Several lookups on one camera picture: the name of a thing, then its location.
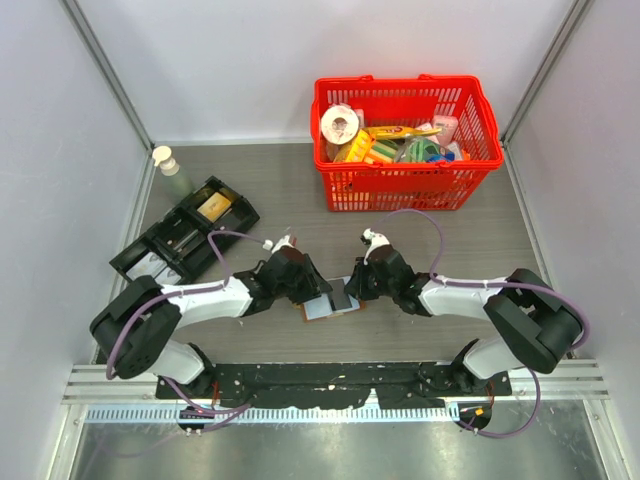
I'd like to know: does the aluminium rail frame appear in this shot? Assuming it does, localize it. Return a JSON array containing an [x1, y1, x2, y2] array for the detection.
[[63, 359, 609, 430]]

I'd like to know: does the brown leather card holder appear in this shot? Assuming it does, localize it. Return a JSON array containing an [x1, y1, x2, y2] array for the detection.
[[300, 276, 365, 323]]

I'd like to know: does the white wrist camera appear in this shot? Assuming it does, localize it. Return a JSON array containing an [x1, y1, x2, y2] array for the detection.
[[262, 234, 297, 254], [360, 228, 390, 264]]

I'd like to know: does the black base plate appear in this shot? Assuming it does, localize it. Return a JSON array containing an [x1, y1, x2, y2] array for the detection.
[[178, 362, 512, 410]]

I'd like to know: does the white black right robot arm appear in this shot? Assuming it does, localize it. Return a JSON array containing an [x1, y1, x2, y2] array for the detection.
[[344, 245, 589, 395]]

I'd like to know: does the blue packet in basket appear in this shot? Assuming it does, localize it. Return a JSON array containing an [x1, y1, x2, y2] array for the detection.
[[427, 151, 456, 163]]

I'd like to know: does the pink white box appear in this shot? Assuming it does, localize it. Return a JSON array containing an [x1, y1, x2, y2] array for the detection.
[[431, 115, 459, 146]]

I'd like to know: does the black credit card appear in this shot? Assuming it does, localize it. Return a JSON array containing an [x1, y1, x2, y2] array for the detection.
[[328, 278, 352, 312]]

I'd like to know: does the gold card in tray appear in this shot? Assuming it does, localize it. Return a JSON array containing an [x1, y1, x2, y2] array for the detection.
[[197, 192, 231, 222]]

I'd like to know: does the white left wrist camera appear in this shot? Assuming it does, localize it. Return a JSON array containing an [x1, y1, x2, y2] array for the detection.
[[262, 234, 297, 254]]

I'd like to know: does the green soap pump bottle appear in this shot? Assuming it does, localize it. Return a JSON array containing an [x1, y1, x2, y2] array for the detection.
[[152, 145, 195, 204]]

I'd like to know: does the red plastic shopping basket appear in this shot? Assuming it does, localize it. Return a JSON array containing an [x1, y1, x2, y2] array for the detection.
[[311, 74, 504, 212]]

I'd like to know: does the yellow snack packet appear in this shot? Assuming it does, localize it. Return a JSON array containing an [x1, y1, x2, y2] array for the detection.
[[364, 126, 441, 140]]

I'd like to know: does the yellow green sponge pack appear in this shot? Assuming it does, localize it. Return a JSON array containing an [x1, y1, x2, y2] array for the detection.
[[332, 140, 400, 164]]

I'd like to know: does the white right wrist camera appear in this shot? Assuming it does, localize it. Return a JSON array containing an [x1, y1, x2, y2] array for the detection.
[[360, 228, 390, 264]]

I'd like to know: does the black card organizer tray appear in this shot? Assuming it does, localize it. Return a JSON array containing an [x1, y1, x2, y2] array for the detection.
[[110, 176, 260, 285]]

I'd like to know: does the green round package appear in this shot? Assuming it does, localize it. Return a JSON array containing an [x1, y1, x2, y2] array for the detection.
[[397, 137, 446, 163]]

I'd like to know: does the silver card in tray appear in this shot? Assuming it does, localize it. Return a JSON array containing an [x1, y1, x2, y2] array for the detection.
[[159, 268, 180, 282], [126, 252, 166, 280]]

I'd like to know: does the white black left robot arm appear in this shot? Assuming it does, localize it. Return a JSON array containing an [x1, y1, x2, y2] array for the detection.
[[90, 244, 332, 398]]

